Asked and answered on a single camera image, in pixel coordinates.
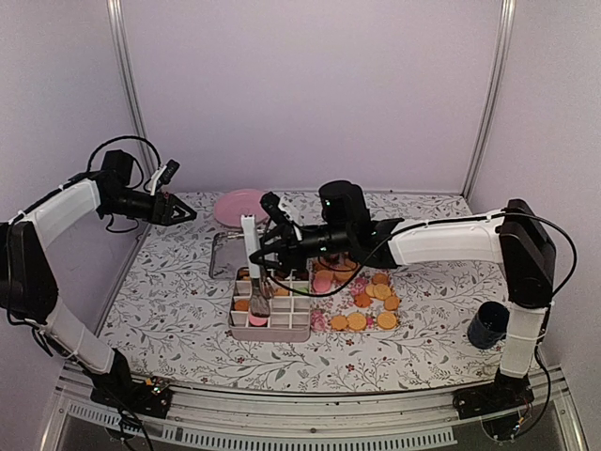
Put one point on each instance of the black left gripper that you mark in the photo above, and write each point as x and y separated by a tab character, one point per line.
166	217

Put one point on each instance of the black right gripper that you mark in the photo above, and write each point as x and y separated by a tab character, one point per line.
286	249

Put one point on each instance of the metal tongs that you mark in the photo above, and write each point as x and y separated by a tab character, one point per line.
261	290

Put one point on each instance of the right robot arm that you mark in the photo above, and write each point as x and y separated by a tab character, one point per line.
512	238

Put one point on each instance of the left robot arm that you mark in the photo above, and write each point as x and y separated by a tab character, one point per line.
32	276

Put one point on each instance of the pink plate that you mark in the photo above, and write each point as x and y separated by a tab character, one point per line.
231	206

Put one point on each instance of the silver tin lid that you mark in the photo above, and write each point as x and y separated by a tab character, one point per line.
229	255

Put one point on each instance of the pink divided cookie tin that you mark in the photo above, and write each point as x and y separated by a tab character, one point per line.
290	310

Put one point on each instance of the floral cookie tray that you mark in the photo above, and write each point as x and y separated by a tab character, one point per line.
357	296

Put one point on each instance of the dark blue mug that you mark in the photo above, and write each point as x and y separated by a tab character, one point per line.
488	326

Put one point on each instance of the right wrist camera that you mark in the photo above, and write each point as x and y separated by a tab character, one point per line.
281	212

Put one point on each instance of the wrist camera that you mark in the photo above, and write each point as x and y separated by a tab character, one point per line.
161	177
281	212

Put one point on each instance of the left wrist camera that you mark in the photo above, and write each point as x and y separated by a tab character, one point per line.
161	177

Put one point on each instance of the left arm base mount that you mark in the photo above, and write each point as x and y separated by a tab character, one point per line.
132	396

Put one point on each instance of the front aluminium rail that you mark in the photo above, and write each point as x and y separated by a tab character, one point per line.
204	417

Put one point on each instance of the left aluminium frame post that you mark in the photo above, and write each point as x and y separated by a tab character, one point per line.
125	69

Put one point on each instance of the aluminium frame post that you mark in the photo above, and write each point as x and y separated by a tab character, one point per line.
125	69
500	56

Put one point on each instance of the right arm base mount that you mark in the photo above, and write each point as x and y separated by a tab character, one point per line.
485	400

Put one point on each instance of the right aluminium frame post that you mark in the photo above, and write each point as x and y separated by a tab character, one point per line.
500	56

